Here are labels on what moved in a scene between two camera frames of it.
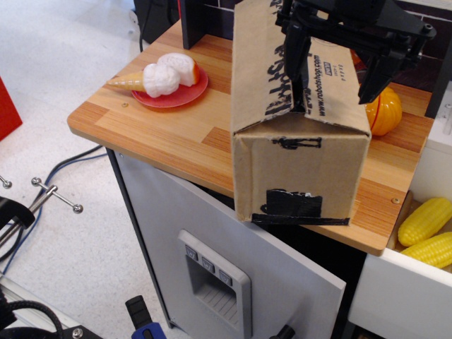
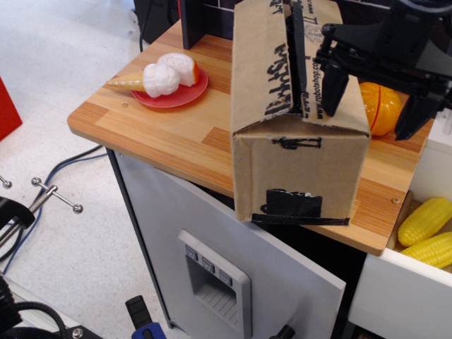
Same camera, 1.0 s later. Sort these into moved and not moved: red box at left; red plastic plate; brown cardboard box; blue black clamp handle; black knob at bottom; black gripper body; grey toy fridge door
Moved: black gripper body
Not moved: red plastic plate; red box at left; black knob at bottom; brown cardboard box; grey toy fridge door; blue black clamp handle
